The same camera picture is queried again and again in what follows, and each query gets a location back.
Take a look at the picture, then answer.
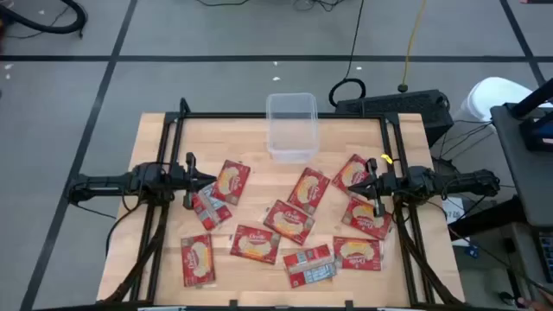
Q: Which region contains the clear plastic bin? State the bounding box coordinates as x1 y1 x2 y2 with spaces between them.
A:
265 92 320 164

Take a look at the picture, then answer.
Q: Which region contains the black computer tower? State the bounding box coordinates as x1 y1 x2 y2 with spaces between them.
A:
334 88 455 148

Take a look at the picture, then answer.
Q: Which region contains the person's hand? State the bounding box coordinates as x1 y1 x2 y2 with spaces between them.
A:
517 289 553 311

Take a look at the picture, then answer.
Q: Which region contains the black vacuum hose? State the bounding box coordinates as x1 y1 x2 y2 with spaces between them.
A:
0 0 89 39

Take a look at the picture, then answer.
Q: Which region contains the black coiled cable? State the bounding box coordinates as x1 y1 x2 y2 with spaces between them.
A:
327 0 367 108

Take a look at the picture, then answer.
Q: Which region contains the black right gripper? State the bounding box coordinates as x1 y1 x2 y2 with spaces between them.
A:
347 157 405 218

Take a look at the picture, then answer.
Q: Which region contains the black floor cable bundle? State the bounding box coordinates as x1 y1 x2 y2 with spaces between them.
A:
293 0 346 13

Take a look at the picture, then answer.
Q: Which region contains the dark blue box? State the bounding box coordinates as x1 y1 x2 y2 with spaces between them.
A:
519 117 553 152

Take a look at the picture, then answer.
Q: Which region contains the white paper sheet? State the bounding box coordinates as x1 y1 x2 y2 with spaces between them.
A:
441 196 473 248

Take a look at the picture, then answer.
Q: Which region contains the yellow hanging cable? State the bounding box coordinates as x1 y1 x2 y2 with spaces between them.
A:
399 0 429 94

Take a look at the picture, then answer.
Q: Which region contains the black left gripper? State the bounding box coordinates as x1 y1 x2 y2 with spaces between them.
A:
170 152 219 211

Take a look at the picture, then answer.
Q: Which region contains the white waste bin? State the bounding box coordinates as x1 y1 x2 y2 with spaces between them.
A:
458 76 543 124

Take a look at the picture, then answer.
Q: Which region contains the black aluminium table frame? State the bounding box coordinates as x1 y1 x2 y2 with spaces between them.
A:
101 98 466 311

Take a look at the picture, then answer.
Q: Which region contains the grey keyboard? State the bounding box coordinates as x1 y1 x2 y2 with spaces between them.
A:
537 231 553 284

